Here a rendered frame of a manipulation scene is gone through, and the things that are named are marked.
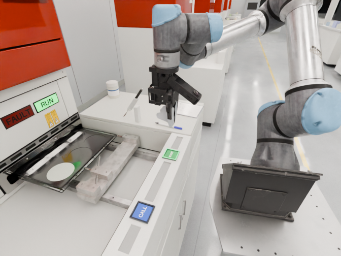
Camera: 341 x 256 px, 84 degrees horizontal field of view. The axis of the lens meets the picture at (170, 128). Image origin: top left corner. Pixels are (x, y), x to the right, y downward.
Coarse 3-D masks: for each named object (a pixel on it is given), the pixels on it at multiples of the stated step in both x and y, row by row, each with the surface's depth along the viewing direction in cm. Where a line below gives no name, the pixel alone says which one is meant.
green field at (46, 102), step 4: (52, 96) 85; (56, 96) 87; (44, 100) 81; (48, 100) 83; (52, 100) 85; (56, 100) 87; (36, 104) 78; (40, 104) 80; (44, 104) 82; (48, 104) 83; (52, 104) 85; (40, 108) 80; (44, 108) 82
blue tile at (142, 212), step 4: (140, 204) 56; (136, 208) 55; (140, 208) 55; (144, 208) 55; (148, 208) 55; (152, 208) 55; (136, 212) 54; (140, 212) 54; (144, 212) 54; (148, 212) 54; (132, 216) 53; (136, 216) 53; (140, 216) 53; (144, 216) 53; (148, 216) 53; (144, 220) 52
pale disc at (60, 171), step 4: (60, 164) 79; (64, 164) 79; (68, 164) 79; (72, 164) 79; (52, 168) 77; (56, 168) 77; (60, 168) 77; (64, 168) 77; (68, 168) 77; (72, 168) 77; (48, 172) 75; (52, 172) 75; (56, 172) 75; (60, 172) 75; (64, 172) 75; (68, 172) 75; (72, 172) 75; (48, 176) 73; (52, 176) 73; (56, 176) 73; (60, 176) 73; (64, 176) 73; (68, 176) 73; (52, 180) 72; (56, 180) 72
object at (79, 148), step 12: (72, 132) 99; (84, 132) 99; (96, 132) 99; (60, 144) 90; (72, 144) 90; (84, 144) 90; (96, 144) 90; (36, 156) 83; (48, 156) 83; (60, 156) 83; (72, 156) 83; (84, 156) 83; (24, 168) 77; (36, 168) 77; (48, 168) 77; (48, 180) 72; (60, 180) 72
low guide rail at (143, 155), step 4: (112, 144) 98; (108, 148) 98; (112, 148) 97; (136, 152) 93; (140, 152) 93; (144, 152) 93; (148, 152) 93; (136, 156) 94; (140, 156) 93; (144, 156) 92; (148, 156) 91; (152, 156) 90; (156, 156) 90; (152, 160) 92
